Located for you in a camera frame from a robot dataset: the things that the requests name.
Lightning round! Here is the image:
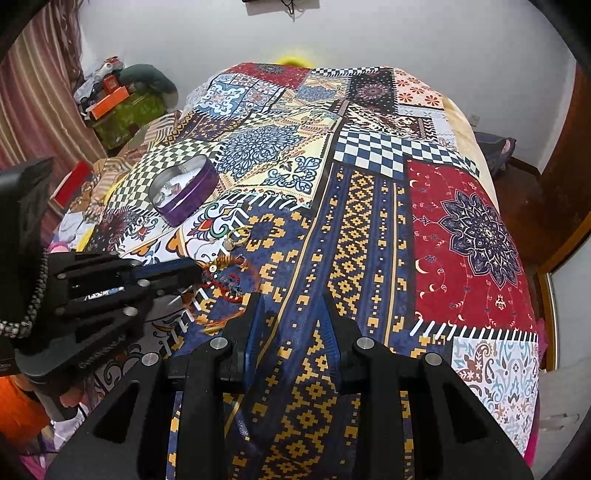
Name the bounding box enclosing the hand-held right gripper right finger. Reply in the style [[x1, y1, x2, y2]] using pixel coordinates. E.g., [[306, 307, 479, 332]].
[[321, 293, 534, 480]]

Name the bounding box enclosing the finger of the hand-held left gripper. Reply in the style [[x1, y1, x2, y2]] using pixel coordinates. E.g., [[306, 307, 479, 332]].
[[45, 250, 206, 296], [14, 288, 197, 385]]

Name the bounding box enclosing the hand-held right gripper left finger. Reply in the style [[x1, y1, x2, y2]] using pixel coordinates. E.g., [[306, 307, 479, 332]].
[[44, 292, 269, 480]]

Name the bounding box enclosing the red string bracelet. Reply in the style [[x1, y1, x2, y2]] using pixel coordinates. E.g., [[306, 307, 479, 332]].
[[198, 253, 265, 332]]

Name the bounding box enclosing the silver jewelry piece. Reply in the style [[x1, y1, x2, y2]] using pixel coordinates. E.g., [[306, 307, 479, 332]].
[[154, 181, 188, 200]]

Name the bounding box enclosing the purple heart-shaped tin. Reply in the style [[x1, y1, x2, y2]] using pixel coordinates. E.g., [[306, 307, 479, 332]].
[[148, 154, 219, 228]]

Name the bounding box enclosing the gold ring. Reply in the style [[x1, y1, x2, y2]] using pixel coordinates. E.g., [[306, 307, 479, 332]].
[[225, 226, 253, 248]]

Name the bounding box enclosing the red box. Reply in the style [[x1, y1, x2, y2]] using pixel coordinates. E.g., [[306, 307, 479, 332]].
[[50, 160, 96, 209]]

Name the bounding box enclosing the patchwork patterned blanket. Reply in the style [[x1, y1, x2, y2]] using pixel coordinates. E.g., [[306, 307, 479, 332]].
[[46, 62, 542, 480]]

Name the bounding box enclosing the brown striped curtain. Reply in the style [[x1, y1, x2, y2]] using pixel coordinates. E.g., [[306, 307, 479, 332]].
[[0, 4, 108, 163]]

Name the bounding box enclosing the orange box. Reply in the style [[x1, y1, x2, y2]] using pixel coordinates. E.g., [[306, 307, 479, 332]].
[[87, 88, 131, 117]]

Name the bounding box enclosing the green patterned cabinet cover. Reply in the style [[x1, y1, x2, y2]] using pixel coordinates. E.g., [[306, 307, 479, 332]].
[[93, 92, 168, 149]]

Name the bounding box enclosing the pile of clutter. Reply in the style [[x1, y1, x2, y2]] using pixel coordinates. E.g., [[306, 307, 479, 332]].
[[73, 56, 126, 116]]

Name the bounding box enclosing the grey-green cushion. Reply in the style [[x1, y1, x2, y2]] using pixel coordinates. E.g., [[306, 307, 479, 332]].
[[117, 64, 179, 110]]

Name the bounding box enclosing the beige bed quilt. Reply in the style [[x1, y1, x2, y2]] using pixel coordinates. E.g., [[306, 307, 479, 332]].
[[442, 95, 500, 206]]

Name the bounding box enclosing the brown wooden door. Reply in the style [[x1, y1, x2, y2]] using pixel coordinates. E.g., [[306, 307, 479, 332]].
[[538, 60, 591, 274]]

